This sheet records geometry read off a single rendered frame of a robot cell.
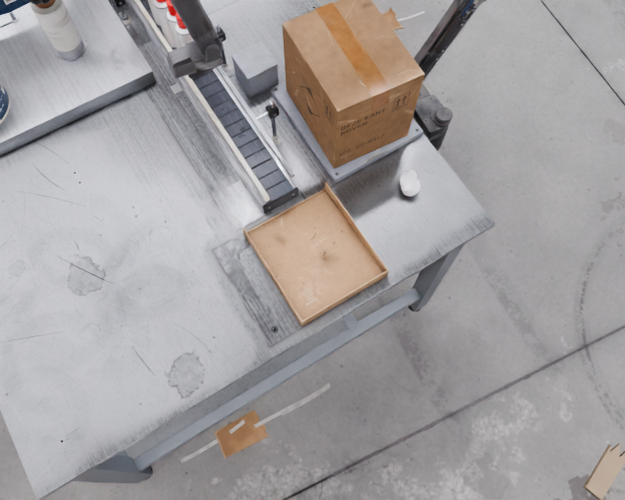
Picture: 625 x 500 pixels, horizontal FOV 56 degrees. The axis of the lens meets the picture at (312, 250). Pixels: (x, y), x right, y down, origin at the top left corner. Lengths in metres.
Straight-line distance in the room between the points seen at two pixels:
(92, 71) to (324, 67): 0.73
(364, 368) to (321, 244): 0.87
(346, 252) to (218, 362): 0.43
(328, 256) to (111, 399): 0.64
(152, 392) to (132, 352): 0.11
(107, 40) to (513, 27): 2.02
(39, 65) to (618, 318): 2.27
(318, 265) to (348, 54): 0.53
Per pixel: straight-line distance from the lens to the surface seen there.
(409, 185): 1.64
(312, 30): 1.58
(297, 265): 1.55
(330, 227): 1.59
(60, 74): 1.94
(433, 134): 2.46
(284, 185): 1.60
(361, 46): 1.55
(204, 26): 1.47
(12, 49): 2.06
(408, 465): 2.31
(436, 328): 2.41
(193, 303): 1.55
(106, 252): 1.66
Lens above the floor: 2.28
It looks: 68 degrees down
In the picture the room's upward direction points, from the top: straight up
